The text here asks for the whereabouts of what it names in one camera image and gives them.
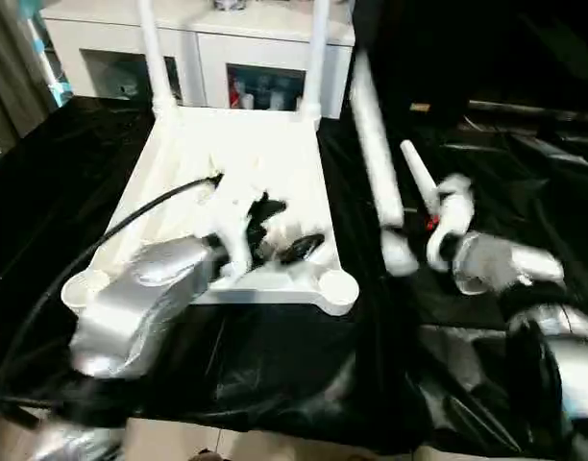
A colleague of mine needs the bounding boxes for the black mat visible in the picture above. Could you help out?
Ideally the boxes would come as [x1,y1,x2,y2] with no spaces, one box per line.
[0,93,588,461]

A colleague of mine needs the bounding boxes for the white plastic table leg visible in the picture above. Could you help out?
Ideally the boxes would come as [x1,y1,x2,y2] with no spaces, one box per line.
[348,44,421,279]
[137,0,179,115]
[399,139,565,283]
[300,0,332,122]

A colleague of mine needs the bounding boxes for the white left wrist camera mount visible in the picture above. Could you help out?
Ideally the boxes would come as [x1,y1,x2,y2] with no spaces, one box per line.
[208,185,276,279]

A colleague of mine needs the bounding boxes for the white plastic table top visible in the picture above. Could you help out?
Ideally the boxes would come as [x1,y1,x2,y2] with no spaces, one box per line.
[60,102,363,319]

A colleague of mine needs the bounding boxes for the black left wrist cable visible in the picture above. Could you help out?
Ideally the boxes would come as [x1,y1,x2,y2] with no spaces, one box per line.
[0,174,227,400]

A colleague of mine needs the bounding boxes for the grey curtain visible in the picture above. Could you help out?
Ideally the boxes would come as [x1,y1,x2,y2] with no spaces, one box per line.
[0,0,60,156]

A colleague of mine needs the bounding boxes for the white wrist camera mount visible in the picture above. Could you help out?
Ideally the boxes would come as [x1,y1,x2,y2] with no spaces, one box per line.
[208,185,276,279]
[425,172,478,271]

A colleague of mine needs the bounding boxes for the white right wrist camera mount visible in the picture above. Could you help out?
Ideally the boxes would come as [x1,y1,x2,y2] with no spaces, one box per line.
[425,172,478,271]

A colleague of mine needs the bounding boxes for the white cabinet with glass doors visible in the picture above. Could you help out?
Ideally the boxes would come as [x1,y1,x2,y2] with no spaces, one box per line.
[41,0,358,120]

